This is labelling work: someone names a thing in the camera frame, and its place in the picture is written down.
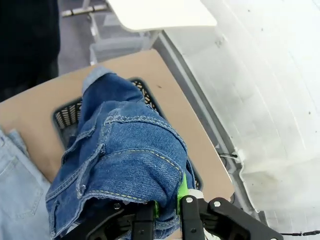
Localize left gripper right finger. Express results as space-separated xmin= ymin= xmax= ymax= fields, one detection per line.
xmin=176 ymin=172 xmax=283 ymax=240

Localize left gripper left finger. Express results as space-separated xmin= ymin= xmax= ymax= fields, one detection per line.
xmin=63 ymin=199 xmax=161 ymax=240

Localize dark blue denim shorts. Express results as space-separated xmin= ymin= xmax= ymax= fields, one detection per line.
xmin=44 ymin=72 xmax=204 ymax=240

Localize light blue denim shorts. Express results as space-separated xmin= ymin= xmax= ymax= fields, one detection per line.
xmin=0 ymin=124 xmax=55 ymax=240

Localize grey plastic basket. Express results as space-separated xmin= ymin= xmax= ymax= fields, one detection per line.
xmin=51 ymin=76 xmax=204 ymax=192

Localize person in black t-shirt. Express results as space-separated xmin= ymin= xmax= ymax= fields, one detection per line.
xmin=0 ymin=0 xmax=61 ymax=101

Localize white table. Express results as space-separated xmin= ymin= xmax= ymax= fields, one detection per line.
xmin=104 ymin=0 xmax=218 ymax=33

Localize thin black cable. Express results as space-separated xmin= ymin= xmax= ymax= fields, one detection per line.
xmin=216 ymin=152 xmax=239 ymax=160

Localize grey metal frame rail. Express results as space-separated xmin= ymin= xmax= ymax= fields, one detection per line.
xmin=157 ymin=32 xmax=266 ymax=221

